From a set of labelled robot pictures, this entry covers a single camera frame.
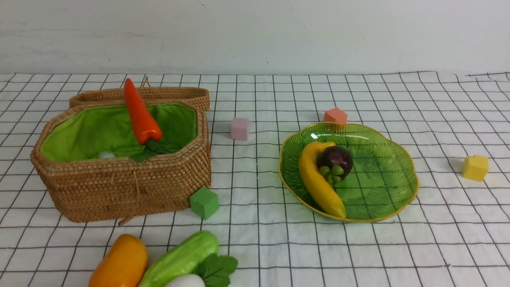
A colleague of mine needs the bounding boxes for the purple toy mangosteen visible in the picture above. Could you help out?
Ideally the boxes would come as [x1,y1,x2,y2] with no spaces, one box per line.
[316,146,353,186]

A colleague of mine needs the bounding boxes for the yellow toy banana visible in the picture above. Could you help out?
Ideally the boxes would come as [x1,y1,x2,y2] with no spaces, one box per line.
[298,142,347,218]

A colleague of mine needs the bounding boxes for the orange toy carrot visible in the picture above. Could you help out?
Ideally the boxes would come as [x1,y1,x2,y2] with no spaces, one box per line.
[123,78,171,162]

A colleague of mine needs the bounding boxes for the white toy radish with leaves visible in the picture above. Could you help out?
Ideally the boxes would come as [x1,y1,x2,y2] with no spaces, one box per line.
[166,254,238,287]

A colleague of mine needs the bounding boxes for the green toy cucumber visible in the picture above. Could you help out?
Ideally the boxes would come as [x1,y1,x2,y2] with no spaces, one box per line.
[138,230,219,287]

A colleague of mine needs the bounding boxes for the orange toy mango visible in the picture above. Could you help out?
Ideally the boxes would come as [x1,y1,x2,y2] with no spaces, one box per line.
[88,234,148,287]

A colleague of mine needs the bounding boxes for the pink foam cube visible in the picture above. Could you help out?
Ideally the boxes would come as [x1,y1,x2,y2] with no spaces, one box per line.
[231,117,250,141]

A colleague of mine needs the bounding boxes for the green foam cube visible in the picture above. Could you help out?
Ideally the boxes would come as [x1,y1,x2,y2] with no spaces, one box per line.
[189,187,219,220]

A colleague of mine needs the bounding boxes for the orange foam cube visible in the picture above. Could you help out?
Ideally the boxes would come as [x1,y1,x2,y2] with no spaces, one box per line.
[323,108,348,125]

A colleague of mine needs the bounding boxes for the woven rattan basket lid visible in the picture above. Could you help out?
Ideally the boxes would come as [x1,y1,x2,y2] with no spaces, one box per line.
[69,76,211,111]

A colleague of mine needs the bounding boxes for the green glass leaf plate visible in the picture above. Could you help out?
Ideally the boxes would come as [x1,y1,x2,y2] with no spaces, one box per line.
[279,122,419,223]

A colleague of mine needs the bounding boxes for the woven rattan basket green lining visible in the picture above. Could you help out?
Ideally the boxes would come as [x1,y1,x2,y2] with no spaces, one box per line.
[30,100,212,223]

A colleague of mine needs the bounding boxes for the white grid tablecloth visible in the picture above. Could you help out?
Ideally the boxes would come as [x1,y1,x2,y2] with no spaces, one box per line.
[0,71,510,287]

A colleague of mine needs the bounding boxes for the yellow foam cube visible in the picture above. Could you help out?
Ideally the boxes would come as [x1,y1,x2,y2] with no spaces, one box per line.
[461,154,489,182]

